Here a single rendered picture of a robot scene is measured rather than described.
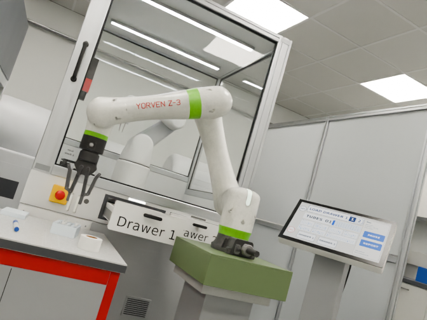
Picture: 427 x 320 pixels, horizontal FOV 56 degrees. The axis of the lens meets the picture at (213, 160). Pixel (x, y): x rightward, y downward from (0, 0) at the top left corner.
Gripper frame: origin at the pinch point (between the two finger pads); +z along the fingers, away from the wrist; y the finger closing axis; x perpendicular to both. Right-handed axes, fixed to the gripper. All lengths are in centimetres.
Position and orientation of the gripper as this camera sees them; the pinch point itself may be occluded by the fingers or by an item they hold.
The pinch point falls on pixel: (73, 202)
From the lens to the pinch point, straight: 160.8
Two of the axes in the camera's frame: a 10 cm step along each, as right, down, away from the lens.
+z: -2.8, 9.5, -1.2
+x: -2.0, 0.7, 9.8
